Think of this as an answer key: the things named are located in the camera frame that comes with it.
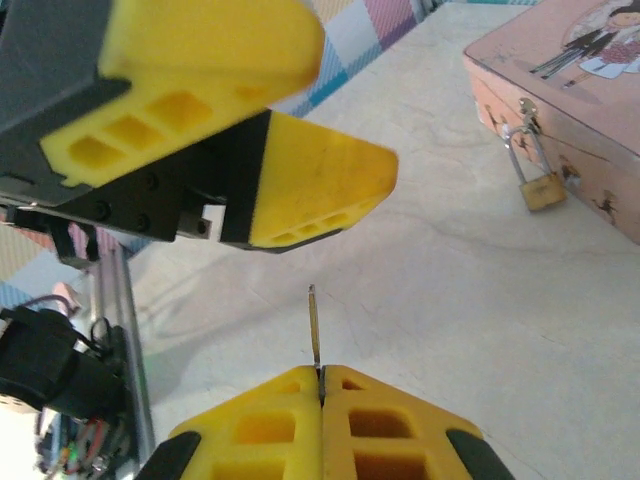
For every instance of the small pink block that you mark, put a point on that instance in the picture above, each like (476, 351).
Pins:
(72, 292)

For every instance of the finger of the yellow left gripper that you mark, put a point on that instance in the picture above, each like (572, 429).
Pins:
(320, 170)
(215, 45)

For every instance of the long aluminium base rail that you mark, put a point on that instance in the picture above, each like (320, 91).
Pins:
(125, 325)

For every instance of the small brass key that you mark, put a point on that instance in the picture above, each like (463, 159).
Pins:
(315, 330)

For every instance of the small brass padlock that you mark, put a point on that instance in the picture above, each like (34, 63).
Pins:
(542, 192)

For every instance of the pink cartoon tin box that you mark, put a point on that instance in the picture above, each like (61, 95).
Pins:
(590, 130)

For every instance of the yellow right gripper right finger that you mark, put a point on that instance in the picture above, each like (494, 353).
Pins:
(430, 430)

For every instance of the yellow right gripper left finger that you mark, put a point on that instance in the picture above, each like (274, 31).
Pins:
(250, 435)

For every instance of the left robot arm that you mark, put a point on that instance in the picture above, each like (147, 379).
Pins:
(45, 370)

